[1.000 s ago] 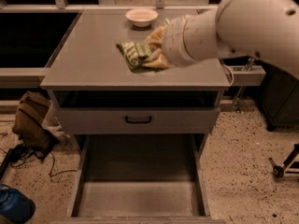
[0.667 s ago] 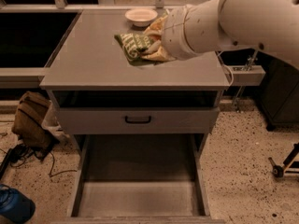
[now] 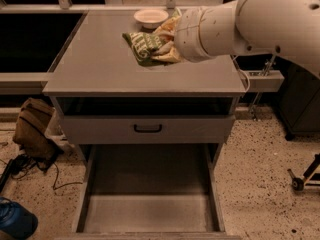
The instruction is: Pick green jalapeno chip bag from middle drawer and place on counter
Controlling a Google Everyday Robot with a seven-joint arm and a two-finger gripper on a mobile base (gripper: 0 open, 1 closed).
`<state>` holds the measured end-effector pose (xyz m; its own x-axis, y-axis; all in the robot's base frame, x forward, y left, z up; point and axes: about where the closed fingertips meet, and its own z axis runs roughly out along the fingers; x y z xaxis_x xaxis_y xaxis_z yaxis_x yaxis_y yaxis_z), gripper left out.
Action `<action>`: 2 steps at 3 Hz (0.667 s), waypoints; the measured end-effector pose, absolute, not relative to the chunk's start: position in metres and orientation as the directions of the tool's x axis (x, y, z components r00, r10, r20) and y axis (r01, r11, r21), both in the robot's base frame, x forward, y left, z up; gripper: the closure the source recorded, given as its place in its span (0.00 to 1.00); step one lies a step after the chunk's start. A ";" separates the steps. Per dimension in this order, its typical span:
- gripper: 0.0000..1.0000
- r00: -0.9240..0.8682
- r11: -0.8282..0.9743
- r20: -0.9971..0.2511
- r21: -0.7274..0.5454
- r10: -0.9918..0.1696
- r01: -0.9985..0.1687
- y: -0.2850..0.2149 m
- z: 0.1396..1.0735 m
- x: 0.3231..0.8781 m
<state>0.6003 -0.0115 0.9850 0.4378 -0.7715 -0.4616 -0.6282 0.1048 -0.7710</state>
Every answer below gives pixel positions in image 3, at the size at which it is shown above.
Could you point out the white bowl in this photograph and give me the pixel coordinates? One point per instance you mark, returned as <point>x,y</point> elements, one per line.
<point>151,18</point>

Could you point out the blue water jug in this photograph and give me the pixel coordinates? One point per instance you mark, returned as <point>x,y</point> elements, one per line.
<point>16,221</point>

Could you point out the metal support pole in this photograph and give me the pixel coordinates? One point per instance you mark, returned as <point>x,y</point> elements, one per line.
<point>261,75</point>

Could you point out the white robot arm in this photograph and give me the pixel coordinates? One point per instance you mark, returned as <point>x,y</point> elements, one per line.
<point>289,29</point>

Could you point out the green jalapeno chip bag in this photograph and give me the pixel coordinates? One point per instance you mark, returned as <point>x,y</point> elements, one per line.
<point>143,45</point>

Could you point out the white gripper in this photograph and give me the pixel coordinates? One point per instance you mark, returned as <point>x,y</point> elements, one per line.
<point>187,34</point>

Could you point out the black wheeled cart leg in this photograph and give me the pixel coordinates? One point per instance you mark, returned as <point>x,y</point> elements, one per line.
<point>311,177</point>

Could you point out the black drawer handle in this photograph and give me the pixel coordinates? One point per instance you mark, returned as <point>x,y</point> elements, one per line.
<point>147,128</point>

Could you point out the closed grey upper drawer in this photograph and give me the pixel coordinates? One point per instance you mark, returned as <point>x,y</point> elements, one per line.
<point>119,129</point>

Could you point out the grey drawer cabinet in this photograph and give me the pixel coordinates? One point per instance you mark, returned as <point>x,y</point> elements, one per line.
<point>98,75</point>

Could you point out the brown backpack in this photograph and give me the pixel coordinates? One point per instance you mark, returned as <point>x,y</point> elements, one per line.
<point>31,125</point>

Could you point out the dark grey cabinet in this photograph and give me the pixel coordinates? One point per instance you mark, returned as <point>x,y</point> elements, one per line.
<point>299,102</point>

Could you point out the open grey lower drawer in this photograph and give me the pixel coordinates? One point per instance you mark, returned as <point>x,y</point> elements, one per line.
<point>149,192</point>

